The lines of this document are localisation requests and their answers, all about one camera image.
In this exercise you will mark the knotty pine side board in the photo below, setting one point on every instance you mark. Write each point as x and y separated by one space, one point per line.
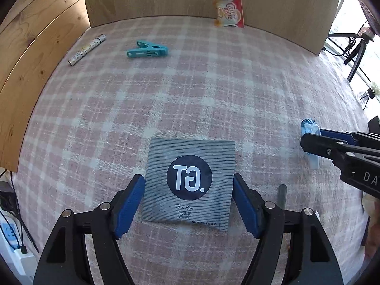
29 65

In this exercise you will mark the white power strip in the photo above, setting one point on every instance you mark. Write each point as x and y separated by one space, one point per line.
9 231

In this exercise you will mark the white red creamer packet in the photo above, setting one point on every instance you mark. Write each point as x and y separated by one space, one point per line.
230 13

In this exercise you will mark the small vase with plant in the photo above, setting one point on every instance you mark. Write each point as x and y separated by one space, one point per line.
371 92

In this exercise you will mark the black power adapter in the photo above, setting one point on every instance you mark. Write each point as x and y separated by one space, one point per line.
7 200

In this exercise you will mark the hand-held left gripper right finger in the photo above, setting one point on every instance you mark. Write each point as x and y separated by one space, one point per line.
246 207

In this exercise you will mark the person's right hand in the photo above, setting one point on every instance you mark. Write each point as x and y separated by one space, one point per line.
372 228

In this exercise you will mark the floral patterned pen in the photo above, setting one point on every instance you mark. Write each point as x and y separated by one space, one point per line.
86 50

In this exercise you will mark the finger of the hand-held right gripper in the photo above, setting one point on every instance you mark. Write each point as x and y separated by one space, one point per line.
317 145
335 135

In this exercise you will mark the small blue liquid bottle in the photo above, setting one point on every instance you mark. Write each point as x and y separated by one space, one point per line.
310 127

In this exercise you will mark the teal plastic clip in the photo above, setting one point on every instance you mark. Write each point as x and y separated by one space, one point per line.
148 50

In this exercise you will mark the glass window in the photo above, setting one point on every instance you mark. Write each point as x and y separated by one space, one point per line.
347 9

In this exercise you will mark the grey striped tea sachet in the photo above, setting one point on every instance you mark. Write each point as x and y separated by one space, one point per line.
160 154

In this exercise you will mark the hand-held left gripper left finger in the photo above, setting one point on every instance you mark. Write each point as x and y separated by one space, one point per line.
129 207

